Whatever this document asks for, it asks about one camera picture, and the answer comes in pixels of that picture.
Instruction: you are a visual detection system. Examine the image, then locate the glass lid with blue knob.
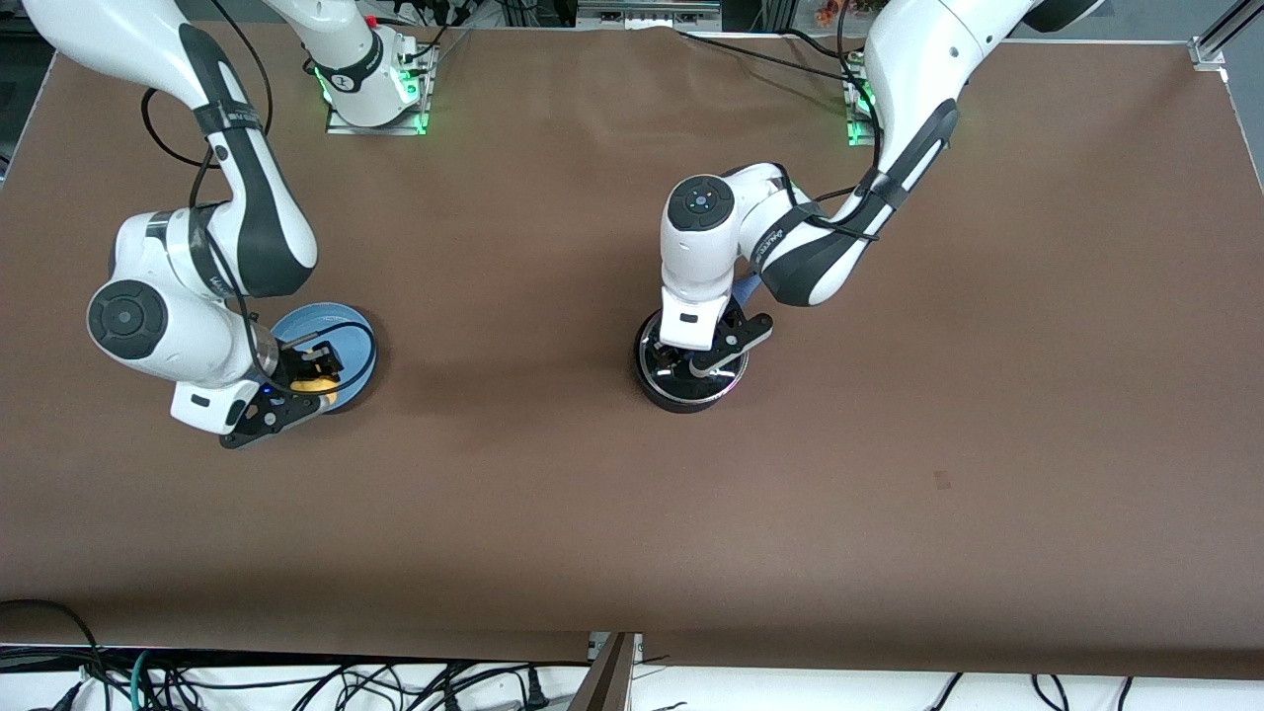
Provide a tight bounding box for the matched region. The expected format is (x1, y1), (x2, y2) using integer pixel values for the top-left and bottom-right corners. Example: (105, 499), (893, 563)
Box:
(638, 314), (748, 393)

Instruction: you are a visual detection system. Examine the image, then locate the blue round plate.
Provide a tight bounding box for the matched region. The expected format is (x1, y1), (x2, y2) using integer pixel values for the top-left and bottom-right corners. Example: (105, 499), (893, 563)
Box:
(269, 302), (378, 415)

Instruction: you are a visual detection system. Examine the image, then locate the aluminium profile bar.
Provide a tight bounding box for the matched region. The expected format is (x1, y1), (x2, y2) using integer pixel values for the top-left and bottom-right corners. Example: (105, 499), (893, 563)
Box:
(568, 632), (644, 711)

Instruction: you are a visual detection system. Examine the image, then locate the black pot with blue handle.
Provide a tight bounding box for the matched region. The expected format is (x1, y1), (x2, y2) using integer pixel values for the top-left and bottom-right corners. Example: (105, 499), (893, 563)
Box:
(633, 276), (763, 414)

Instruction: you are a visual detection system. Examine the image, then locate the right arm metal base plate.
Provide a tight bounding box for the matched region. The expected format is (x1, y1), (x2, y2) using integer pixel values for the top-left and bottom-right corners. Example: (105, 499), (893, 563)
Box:
(326, 44), (436, 137)

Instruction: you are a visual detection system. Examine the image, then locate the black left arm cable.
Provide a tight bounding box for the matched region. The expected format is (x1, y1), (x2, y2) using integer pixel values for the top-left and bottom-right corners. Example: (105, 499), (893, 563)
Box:
(780, 0), (890, 244)

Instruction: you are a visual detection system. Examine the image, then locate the thick black looped cable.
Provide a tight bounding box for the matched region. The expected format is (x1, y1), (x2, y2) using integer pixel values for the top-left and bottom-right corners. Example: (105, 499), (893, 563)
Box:
(0, 598), (112, 711)

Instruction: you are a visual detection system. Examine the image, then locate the thin black table cable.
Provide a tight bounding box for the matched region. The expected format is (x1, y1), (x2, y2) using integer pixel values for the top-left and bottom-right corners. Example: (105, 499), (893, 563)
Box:
(676, 30), (860, 82)

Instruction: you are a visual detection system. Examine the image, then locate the thick black table cable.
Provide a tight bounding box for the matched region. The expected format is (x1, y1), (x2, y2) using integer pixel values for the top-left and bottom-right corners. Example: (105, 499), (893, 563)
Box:
(785, 27), (862, 63)

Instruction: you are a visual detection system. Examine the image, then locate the silver frame rail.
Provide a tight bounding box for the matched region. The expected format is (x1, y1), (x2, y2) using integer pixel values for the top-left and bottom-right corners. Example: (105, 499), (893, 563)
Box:
(577, 0), (723, 32)

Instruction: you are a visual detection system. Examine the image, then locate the aluminium corner bracket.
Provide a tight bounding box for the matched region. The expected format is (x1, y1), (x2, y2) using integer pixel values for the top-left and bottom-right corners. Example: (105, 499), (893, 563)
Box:
(1189, 0), (1264, 72)

